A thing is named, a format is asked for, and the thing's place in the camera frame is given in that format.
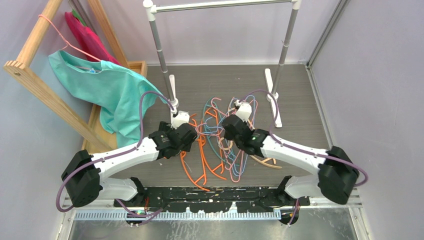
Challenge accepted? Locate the blue wire hanger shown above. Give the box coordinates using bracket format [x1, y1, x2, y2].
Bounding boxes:
[196, 97, 249, 183]
[195, 97, 257, 141]

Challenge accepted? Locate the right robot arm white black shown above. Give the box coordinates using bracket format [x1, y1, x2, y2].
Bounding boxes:
[222, 115, 360, 206]

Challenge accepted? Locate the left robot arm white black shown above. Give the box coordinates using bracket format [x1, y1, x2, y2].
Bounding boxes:
[58, 121, 198, 208]

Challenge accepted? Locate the beige plastic hanger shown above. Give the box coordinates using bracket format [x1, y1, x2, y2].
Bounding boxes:
[216, 97, 283, 170]

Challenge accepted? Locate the teal plastic hanger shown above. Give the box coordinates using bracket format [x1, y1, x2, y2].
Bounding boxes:
[202, 96, 226, 162]

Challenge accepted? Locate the orange plastic hanger right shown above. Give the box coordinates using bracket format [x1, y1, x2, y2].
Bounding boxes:
[196, 104, 227, 186]

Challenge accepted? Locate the wooden tray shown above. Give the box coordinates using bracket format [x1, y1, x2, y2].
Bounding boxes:
[81, 61, 148, 153]

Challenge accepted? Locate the teal t-shirt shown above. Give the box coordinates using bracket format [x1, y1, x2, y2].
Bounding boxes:
[48, 50, 160, 148]

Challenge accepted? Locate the red garment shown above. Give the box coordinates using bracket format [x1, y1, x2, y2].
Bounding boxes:
[64, 12, 120, 65]

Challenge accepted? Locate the white metal clothes rack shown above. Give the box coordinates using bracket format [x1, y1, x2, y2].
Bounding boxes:
[141, 0, 302, 128]

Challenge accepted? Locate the pink hanger holding shirt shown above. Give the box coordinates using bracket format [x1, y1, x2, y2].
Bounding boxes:
[38, 14, 101, 62]

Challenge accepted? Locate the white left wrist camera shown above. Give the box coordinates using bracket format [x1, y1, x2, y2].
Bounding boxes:
[170, 110, 190, 129]

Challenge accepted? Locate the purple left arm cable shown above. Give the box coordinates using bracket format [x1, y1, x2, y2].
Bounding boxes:
[55, 91, 176, 213]

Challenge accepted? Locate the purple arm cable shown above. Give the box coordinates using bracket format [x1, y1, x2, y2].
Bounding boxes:
[55, 91, 176, 213]
[243, 89, 369, 188]

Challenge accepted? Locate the white slotted cable duct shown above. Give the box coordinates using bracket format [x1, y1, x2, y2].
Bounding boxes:
[74, 209, 281, 221]

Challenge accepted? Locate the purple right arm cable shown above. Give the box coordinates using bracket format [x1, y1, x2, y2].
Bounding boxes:
[243, 89, 369, 188]

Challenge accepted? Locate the wooden clothes rack frame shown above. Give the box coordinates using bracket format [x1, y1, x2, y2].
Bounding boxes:
[3, 0, 116, 152]

